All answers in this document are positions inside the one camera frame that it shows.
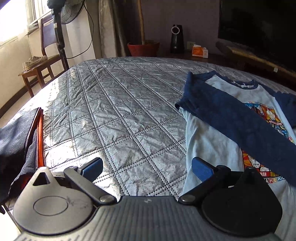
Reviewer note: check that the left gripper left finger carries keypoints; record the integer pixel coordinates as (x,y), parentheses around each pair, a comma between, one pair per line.
(81,179)

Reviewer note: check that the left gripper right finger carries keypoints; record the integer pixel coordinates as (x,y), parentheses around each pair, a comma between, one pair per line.
(213,179)

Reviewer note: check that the blue and white kids shirt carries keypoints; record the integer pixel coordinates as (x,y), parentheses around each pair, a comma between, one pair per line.
(242,124)

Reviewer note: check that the dark blue zipper storage bag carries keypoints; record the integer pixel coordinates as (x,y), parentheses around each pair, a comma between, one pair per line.
(22,153)

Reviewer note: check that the silver quilted bedspread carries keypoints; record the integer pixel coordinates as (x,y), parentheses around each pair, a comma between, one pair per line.
(123,110)

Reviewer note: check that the wooden chair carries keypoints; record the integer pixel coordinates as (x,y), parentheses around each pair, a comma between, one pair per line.
(41,66)

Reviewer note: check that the dark wooden tv cabinet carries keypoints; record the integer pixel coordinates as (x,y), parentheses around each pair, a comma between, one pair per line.
(243,60)

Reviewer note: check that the white sneakers on chair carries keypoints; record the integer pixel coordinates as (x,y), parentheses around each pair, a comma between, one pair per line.
(33,61)

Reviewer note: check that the orange tissue box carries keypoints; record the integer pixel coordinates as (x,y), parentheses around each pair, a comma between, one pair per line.
(199,51)

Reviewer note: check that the red plant pot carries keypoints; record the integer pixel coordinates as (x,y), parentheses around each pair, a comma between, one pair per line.
(149,49)

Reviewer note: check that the beige curtain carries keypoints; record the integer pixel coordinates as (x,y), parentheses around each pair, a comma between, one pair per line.
(112,38)

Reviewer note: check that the black television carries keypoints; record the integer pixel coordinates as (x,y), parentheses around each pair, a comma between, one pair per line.
(267,28)

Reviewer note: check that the black standing fan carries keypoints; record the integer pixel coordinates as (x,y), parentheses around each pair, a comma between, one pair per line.
(63,12)

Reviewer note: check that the potted tree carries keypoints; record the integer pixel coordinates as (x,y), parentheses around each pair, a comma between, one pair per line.
(141,19)

